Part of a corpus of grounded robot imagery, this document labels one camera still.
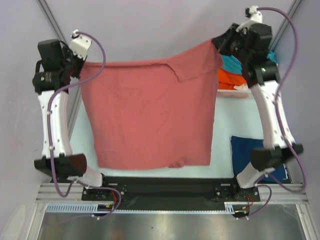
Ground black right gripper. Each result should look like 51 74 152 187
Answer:
211 22 252 64

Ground pink polo shirt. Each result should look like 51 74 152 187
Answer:
80 40 222 170

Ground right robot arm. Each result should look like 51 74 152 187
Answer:
211 23 304 201

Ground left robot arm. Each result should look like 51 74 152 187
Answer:
32 35 111 200

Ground teal t shirt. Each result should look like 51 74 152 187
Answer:
218 51 278 75

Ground orange t shirt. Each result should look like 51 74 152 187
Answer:
217 72 247 90

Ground white t shirt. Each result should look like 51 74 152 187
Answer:
234 83 249 91

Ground white plastic laundry basket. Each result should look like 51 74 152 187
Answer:
217 89 253 99

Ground folded navy blue shirt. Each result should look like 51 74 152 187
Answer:
230 135 289 183

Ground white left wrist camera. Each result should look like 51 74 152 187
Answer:
69 29 92 61

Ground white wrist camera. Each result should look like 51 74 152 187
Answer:
236 5 263 32
69 29 92 61

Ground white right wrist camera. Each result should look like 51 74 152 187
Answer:
236 5 263 32

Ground aluminium frame post left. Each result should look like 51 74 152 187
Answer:
36 0 81 136

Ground aluminium frame post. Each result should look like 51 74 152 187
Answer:
36 0 81 136
270 0 304 52

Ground aluminium frame post right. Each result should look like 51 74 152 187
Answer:
270 0 304 52

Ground aluminium frame rail front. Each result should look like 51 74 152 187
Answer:
35 183 309 205

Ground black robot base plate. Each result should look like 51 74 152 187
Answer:
81 176 261 212

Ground white slotted cable duct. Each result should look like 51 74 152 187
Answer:
46 202 248 215

